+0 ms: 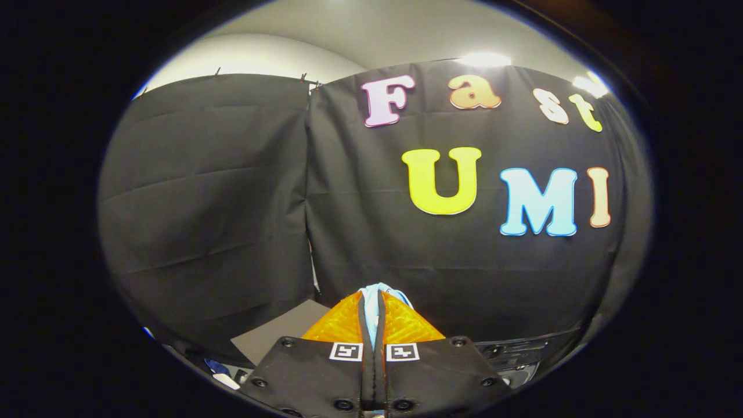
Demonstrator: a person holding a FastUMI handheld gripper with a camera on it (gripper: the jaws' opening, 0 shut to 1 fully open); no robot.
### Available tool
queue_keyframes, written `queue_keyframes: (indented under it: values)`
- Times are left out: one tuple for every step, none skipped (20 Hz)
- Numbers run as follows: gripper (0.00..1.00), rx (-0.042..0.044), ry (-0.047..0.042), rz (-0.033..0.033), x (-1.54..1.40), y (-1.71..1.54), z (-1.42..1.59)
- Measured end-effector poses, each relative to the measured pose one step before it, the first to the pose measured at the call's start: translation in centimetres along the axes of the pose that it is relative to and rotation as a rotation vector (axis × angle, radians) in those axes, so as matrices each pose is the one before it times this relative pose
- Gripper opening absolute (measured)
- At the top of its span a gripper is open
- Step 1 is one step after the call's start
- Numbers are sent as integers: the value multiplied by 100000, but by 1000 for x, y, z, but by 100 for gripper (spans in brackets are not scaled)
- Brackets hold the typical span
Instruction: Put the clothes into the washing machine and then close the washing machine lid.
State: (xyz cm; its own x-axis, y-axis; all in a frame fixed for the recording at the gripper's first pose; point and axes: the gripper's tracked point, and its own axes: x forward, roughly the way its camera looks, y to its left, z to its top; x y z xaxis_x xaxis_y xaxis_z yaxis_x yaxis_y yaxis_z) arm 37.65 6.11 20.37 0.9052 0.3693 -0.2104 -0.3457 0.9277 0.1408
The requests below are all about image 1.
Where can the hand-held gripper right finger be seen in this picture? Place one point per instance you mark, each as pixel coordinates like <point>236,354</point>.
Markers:
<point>441,377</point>

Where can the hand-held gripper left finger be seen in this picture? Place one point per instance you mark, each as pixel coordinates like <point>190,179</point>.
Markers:
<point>307,377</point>

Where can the light blue polo shirt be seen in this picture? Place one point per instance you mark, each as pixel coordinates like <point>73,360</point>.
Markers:
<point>371,302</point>

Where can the grey cabinet with dark top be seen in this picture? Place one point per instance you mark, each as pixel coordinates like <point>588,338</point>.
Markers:
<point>273,337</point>

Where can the blue and white object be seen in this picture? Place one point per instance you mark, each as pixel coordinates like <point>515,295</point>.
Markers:
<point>223,378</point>

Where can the black backdrop cloth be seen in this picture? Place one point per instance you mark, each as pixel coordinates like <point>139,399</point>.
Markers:
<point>232,203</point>

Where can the ceiling light behind backdrop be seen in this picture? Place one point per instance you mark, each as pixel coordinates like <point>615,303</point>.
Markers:
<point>484,59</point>

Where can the small ceiling light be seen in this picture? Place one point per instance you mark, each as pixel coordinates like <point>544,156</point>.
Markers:
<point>589,84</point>

